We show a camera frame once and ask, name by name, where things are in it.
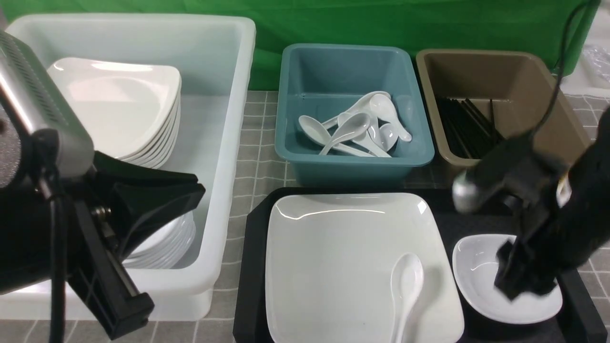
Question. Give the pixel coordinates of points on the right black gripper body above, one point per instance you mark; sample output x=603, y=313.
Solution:
x=535, y=186

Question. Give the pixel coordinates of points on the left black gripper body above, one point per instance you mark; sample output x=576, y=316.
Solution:
x=111, y=210

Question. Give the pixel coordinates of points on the small white sauce bowl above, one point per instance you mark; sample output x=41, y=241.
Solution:
x=475, y=266

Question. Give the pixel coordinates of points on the white ceramic soup spoon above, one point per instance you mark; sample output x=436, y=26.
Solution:
x=406, y=283

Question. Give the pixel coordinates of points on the large white square rice plate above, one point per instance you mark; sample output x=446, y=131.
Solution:
x=329, y=259

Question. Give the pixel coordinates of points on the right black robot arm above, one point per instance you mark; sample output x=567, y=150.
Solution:
x=562, y=213

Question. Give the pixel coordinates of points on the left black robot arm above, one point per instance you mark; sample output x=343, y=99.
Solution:
x=34, y=240

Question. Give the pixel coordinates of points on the top stacked white square plate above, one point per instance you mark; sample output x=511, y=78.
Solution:
x=122, y=106

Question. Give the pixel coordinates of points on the stack of white small bowls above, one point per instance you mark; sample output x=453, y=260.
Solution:
x=165, y=247

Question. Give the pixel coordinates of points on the black chopsticks bundle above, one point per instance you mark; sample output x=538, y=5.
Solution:
x=470, y=134

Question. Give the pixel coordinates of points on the brown plastic bin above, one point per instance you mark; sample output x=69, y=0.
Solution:
x=519, y=83

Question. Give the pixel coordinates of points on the stack of white square plates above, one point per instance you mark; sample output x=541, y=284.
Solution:
x=154, y=153

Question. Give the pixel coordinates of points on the black serving tray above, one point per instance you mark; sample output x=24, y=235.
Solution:
x=578, y=321

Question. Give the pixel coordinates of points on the grey checkered tablecloth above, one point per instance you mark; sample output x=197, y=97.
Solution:
x=258, y=171

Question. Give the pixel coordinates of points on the white spoon in bin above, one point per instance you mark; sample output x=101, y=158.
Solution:
x=352, y=128
x=383, y=107
x=388, y=136
x=313, y=129

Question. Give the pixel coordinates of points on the green backdrop cloth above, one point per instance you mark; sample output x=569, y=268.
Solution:
x=533, y=26

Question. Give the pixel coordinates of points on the large white plastic tub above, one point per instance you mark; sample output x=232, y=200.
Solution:
x=214, y=55

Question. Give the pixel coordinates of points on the teal plastic bin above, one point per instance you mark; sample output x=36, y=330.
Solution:
x=321, y=81

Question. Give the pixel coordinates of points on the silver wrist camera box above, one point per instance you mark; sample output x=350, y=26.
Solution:
x=37, y=123

